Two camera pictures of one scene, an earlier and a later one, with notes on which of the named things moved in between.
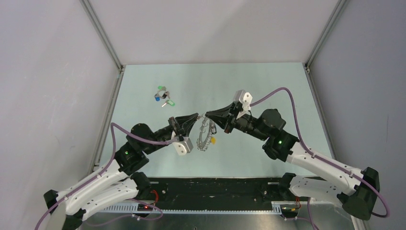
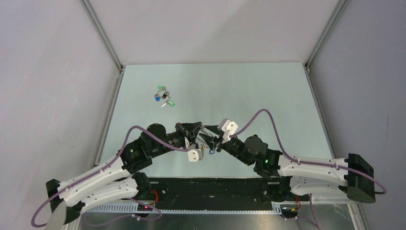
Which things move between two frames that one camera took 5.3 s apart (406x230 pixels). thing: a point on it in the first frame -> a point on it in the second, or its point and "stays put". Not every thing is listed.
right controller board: [286, 208] stays put
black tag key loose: [166, 93] stays put
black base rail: [214, 193] stays put
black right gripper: [226, 114] -> [218, 142]
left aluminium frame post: [104, 34] stays put
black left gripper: [186, 122] -> [190, 131]
